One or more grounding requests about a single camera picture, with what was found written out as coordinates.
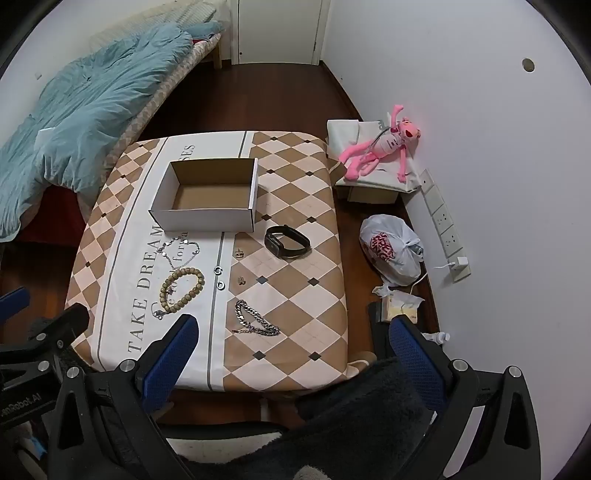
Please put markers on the white charger plug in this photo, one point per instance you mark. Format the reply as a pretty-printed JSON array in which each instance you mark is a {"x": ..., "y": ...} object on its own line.
[{"x": 461, "y": 264}]

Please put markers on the white plastic bag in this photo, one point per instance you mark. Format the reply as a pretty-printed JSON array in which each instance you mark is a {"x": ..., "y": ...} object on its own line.
[{"x": 392, "y": 244}]

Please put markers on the tissue pack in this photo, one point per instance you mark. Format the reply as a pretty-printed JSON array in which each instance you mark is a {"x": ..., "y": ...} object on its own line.
[{"x": 399, "y": 307}]

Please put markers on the blue pillow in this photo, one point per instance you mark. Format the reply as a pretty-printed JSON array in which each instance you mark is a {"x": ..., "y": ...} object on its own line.
[{"x": 205, "y": 30}]

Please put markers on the white striped pillow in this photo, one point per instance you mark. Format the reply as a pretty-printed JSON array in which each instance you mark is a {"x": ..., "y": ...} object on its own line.
[{"x": 138, "y": 18}]

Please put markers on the white door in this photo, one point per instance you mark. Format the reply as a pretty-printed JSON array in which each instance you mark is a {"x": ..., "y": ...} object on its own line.
[{"x": 277, "y": 27}]

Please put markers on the white power strip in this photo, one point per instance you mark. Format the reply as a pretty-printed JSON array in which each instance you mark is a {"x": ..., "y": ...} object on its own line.
[{"x": 438, "y": 210}]

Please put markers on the checkered tablecloth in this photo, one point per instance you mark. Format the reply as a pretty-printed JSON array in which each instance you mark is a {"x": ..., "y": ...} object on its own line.
[{"x": 295, "y": 194}]

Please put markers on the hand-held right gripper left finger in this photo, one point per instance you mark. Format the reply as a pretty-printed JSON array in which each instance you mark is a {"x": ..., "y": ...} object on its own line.
[{"x": 171, "y": 360}]

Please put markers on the pink plush toy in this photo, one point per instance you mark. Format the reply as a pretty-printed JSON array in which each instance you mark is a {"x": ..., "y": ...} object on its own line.
[{"x": 383, "y": 145}]

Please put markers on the blue duvet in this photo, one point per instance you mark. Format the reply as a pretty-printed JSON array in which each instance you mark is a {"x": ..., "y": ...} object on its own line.
[{"x": 92, "y": 101}]

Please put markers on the black smart band watch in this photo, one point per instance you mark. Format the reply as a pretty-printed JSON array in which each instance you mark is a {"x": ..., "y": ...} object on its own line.
[{"x": 277, "y": 244}]

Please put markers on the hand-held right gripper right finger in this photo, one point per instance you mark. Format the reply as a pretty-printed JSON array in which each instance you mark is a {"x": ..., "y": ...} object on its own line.
[{"x": 415, "y": 364}]

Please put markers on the bed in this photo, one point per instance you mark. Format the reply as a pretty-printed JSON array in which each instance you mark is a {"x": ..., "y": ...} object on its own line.
[{"x": 154, "y": 104}]

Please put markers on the small white bottle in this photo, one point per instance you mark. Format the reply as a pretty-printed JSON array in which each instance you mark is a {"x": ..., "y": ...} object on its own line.
[{"x": 436, "y": 338}]

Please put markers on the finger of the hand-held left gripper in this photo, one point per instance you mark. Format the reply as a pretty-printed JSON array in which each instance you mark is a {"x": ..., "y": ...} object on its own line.
[
  {"x": 14, "y": 301},
  {"x": 60, "y": 323}
]

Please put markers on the white cardboard box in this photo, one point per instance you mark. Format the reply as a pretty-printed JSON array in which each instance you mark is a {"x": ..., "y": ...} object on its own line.
[{"x": 203, "y": 217}]

